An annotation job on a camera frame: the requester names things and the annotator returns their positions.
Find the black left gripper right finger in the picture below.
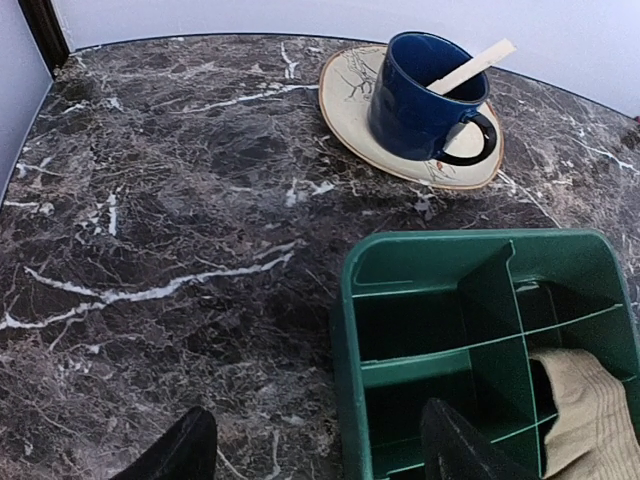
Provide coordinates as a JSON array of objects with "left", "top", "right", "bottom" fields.
[{"left": 420, "top": 398, "right": 535, "bottom": 480}]

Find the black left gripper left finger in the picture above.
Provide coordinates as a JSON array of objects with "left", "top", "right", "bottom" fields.
[{"left": 112, "top": 406, "right": 218, "bottom": 480}]

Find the green plastic divided tray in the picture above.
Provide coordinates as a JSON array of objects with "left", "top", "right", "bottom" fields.
[{"left": 330, "top": 229, "right": 639, "bottom": 479}]

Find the tan brown sock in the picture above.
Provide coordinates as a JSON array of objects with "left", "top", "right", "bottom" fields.
[{"left": 530, "top": 349, "right": 639, "bottom": 479}]

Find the blue enamel mug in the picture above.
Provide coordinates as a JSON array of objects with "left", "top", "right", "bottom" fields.
[{"left": 367, "top": 32, "right": 498, "bottom": 166}]

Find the cream ceramic saucer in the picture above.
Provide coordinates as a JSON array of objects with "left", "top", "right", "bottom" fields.
[{"left": 319, "top": 44, "right": 504, "bottom": 190}]

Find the black left corner post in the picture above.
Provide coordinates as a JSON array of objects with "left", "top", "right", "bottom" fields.
[{"left": 18, "top": 0, "right": 70, "bottom": 76}]

